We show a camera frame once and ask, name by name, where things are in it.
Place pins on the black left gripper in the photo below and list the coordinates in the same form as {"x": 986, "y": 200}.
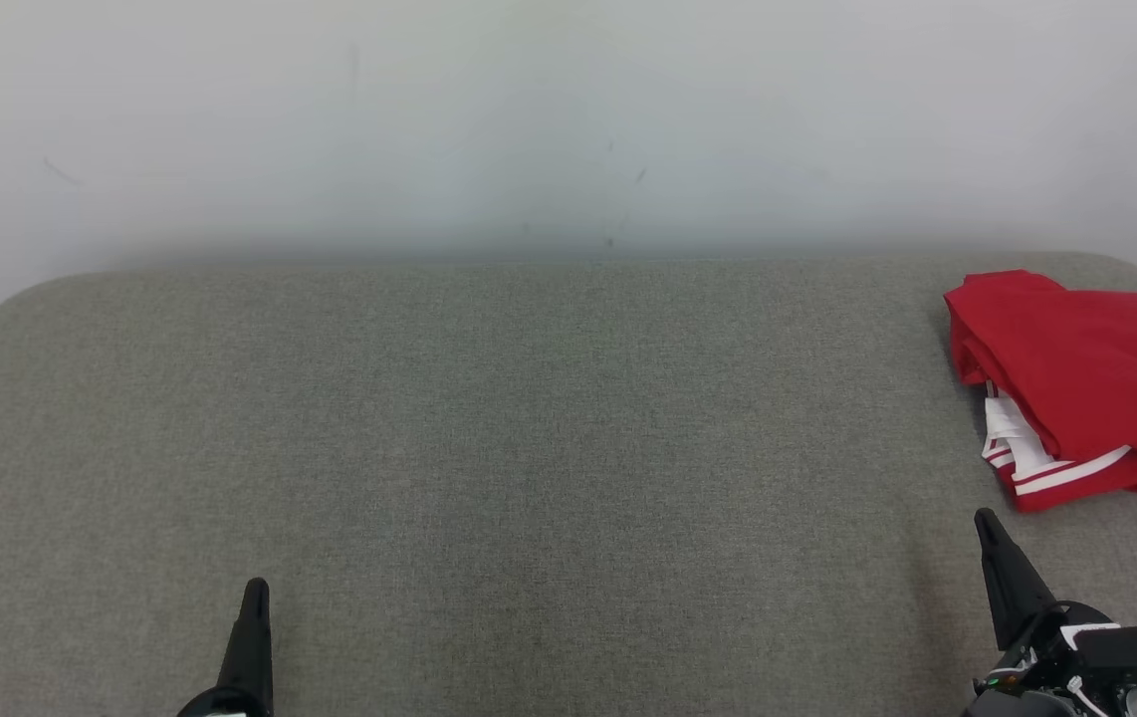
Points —
{"x": 230, "y": 705}

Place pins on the red shorts white side stripe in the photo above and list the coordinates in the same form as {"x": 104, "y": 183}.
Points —
{"x": 1106, "y": 488}

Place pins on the red basketball jersey number 23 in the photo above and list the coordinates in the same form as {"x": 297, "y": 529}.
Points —
{"x": 1076, "y": 358}

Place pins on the grey fabric sofa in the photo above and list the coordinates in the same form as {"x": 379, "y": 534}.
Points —
{"x": 529, "y": 448}

